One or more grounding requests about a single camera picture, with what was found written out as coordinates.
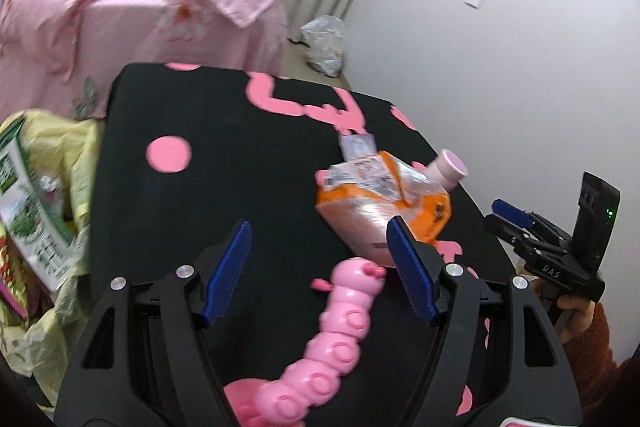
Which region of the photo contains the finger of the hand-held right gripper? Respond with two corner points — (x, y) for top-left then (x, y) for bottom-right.
(492, 199), (571, 241)
(483, 214), (544, 256)

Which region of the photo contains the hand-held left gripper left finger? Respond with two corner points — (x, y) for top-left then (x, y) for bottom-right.
(54, 219), (253, 427)

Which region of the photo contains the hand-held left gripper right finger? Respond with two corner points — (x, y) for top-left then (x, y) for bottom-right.
(386, 214), (583, 427)

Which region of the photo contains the orange clear packet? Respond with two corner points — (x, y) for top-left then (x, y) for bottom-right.
(315, 150), (454, 266)

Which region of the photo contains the yellow plastic bag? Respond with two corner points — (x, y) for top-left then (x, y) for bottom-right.
(0, 109), (104, 408)

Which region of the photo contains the green white packet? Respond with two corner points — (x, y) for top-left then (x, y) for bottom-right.
(0, 114), (77, 294)

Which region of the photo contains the person's right forearm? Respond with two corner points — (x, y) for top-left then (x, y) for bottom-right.
(562, 304), (633, 419)

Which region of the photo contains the person's right hand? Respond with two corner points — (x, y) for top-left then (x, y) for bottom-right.
(556, 296), (597, 344)

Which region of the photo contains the pink bottle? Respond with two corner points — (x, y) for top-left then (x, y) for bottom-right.
(412, 149), (469, 196)

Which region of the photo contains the pink caterpillar toy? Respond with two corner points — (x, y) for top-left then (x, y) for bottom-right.
(222, 257), (387, 427)

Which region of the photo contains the small purple packet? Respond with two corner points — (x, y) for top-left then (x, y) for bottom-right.
(339, 132), (377, 160)

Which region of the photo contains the black mat with pink print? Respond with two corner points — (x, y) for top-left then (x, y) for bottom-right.
(92, 63), (522, 427)

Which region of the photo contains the red yellow packet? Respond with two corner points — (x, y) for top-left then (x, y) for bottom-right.
(0, 232), (32, 321)

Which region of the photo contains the white plastic bag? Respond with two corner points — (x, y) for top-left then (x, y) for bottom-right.
(300, 16), (348, 76)

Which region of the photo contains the pink bed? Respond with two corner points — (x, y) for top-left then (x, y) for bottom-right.
(0, 0), (304, 122)

